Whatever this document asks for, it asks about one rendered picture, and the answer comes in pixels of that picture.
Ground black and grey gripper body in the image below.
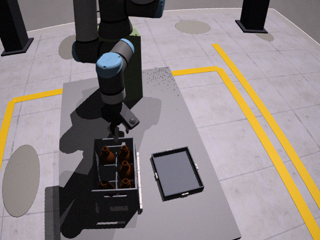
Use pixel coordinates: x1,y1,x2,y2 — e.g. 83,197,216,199
100,101,123,126

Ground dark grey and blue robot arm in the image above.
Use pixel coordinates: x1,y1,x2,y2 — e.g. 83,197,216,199
72,0,165,130

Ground black plastic bottle crate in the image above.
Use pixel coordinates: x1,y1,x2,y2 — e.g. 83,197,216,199
91,140,140,210

